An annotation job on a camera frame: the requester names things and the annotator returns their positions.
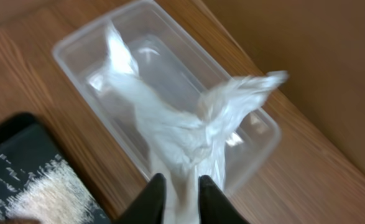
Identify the black waste tray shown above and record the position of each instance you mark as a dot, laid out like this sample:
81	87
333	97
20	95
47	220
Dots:
24	139

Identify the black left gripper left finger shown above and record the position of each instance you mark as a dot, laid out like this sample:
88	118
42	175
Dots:
148	207

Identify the large white tissue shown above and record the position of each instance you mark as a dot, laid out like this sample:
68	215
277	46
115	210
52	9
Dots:
184	146

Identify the pile of rice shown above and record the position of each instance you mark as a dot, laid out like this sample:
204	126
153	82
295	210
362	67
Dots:
48	193

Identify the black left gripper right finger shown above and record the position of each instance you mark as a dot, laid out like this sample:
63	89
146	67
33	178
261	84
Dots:
214	207

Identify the clear plastic bin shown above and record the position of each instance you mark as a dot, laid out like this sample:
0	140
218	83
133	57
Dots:
170	61

